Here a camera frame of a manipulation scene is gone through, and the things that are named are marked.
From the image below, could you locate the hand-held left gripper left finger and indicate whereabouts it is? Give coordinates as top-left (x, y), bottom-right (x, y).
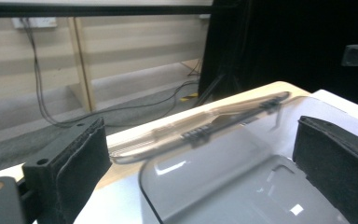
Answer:
top-left (22, 117), bottom-right (113, 224)

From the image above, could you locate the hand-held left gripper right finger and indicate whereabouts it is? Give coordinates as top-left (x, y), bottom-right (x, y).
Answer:
top-left (292, 115), bottom-right (358, 224)

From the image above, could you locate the clear plastic box with lid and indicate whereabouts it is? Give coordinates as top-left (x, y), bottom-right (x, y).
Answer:
top-left (108, 91), bottom-right (358, 224)

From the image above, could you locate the black curtain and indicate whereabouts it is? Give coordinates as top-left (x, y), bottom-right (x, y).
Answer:
top-left (198, 0), bottom-right (358, 112)

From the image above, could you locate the yellow floor tape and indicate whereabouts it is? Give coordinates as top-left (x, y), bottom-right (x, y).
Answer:
top-left (179, 91), bottom-right (200, 103)

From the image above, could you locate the black stand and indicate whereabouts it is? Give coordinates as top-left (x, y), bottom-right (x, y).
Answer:
top-left (195, 72), bottom-right (241, 107)

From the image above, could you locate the white power strip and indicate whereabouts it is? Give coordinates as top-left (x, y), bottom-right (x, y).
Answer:
top-left (11, 17), bottom-right (58, 30)

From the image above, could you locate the black horizontal bar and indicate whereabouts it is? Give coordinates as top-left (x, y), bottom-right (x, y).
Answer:
top-left (0, 2), bottom-right (214, 19)

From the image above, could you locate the black wall cable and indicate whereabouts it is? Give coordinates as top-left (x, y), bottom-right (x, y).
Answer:
top-left (21, 18), bottom-right (200, 129)

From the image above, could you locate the wooden upright post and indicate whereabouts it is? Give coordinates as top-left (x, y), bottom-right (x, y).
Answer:
top-left (67, 17), bottom-right (95, 113)

